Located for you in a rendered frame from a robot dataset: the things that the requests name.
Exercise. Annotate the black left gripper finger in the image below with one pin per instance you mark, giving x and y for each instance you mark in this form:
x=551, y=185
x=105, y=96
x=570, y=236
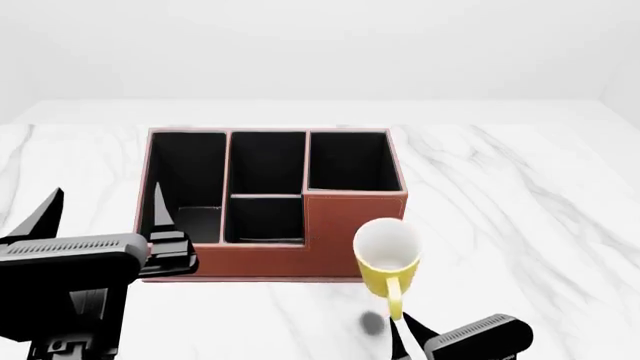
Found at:
x=45, y=219
x=162, y=221

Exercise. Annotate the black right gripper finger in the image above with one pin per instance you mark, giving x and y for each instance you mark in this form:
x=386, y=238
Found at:
x=398, y=345
x=420, y=330

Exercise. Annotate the yellow and white mug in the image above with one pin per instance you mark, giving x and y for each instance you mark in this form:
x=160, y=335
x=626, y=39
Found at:
x=387, y=275

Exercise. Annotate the brown leather desk caddy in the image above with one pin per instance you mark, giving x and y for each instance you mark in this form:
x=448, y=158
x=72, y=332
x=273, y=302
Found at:
x=345, y=232

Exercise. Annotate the grey ribbed left wrist camera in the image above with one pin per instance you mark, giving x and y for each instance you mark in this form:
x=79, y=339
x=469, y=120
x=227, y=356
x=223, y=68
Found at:
x=75, y=245

